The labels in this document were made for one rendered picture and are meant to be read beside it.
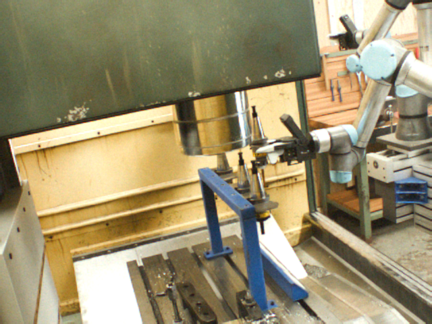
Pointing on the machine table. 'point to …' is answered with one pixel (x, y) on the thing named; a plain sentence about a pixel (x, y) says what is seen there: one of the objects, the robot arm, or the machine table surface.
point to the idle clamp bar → (190, 299)
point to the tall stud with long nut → (173, 300)
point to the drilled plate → (268, 317)
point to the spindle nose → (212, 125)
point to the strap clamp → (248, 305)
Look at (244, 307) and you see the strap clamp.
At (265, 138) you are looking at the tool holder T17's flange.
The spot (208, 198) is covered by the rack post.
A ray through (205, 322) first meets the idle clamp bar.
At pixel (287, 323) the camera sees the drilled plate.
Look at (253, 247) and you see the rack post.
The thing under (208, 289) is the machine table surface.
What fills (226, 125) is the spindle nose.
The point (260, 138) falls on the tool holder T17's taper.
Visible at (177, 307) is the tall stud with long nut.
